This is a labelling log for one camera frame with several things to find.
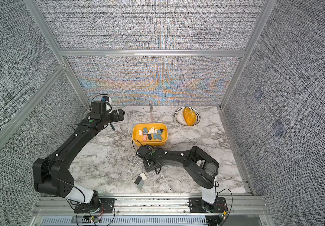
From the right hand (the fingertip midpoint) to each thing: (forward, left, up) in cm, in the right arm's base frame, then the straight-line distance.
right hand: (150, 162), depth 88 cm
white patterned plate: (+38, -21, -1) cm, 43 cm away
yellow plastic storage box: (+18, -7, -2) cm, 19 cm away
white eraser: (+23, +8, -1) cm, 24 cm away
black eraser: (+24, -7, 0) cm, 25 cm away
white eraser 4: (-8, +4, -1) cm, 9 cm away
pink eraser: (+19, +5, -1) cm, 19 cm away
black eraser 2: (-10, +7, 0) cm, 12 cm away
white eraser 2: (+23, +1, -1) cm, 24 cm away
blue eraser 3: (+19, -2, -1) cm, 19 cm away
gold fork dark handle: (+26, +28, -1) cm, 38 cm away
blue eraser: (+24, +5, 0) cm, 24 cm away
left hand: (+24, +18, +22) cm, 37 cm away
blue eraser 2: (+22, -5, 0) cm, 23 cm away
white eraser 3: (+25, 0, 0) cm, 25 cm away
